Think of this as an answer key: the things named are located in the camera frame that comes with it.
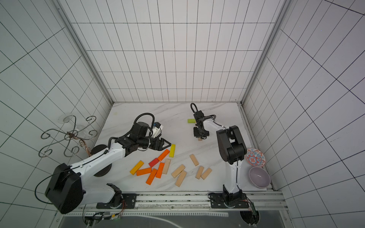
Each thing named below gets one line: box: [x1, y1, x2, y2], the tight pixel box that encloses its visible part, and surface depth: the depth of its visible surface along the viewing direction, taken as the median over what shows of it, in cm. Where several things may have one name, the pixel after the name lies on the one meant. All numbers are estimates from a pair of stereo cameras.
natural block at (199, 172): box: [195, 165, 204, 180], surface depth 85 cm
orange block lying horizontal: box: [136, 167, 152, 177], surface depth 85 cm
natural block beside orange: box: [162, 158, 172, 175], surface depth 87 cm
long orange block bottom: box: [145, 168, 158, 186], surface depth 83 cm
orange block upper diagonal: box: [157, 148, 170, 162], surface depth 91 cm
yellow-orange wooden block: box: [129, 160, 145, 176], surface depth 86 cm
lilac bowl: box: [249, 166, 271, 189], surface depth 79 cm
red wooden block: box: [148, 157, 160, 168], surface depth 89 cm
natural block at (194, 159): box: [189, 153, 200, 167], surface depth 89 cm
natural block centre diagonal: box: [171, 164, 186, 179], surface depth 85 cm
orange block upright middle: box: [155, 162, 165, 179], surface depth 85 cm
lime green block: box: [187, 118, 197, 124], surface depth 108 cm
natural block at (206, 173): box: [200, 167, 213, 181], surface depth 85 cm
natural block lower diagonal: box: [174, 170, 187, 188], surface depth 83 cm
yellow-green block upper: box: [169, 143, 176, 158], surface depth 92 cm
